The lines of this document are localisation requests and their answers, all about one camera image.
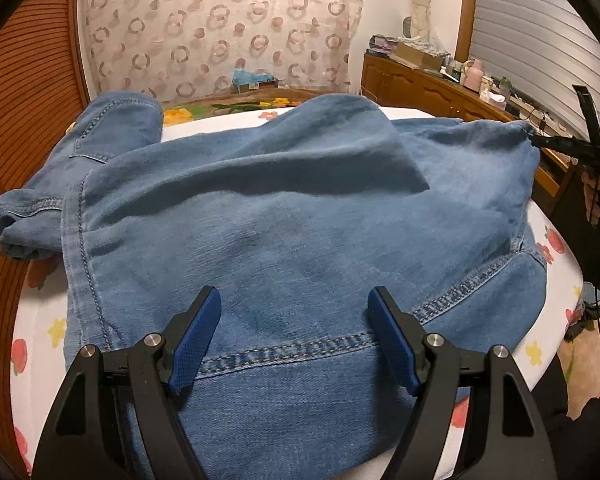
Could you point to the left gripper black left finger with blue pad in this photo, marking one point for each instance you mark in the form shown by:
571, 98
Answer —
83, 436

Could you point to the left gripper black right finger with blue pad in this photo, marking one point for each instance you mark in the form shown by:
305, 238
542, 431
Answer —
504, 437

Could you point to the blue denim jeans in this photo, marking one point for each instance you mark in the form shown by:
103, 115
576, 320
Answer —
294, 223

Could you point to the person right hand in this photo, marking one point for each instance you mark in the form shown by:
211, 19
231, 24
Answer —
591, 191

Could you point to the white floral bed sheet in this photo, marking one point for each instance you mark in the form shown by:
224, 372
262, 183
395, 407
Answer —
38, 364

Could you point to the grey window roller shutter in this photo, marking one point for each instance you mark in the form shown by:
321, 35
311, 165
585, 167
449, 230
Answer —
544, 48

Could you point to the pink thermos bottle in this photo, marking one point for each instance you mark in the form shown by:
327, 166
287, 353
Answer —
472, 75

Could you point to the wooden sideboard cabinet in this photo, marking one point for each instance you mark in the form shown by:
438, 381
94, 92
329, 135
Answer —
390, 83

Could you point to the cardboard box on sideboard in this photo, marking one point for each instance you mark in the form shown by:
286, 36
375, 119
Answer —
418, 57

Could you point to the brown floral blanket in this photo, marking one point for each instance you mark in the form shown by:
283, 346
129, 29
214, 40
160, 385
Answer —
262, 100

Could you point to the cardboard box with blue bag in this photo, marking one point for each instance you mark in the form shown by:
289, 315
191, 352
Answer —
245, 81

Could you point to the patterned lace curtain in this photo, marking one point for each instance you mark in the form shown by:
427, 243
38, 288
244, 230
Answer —
181, 50

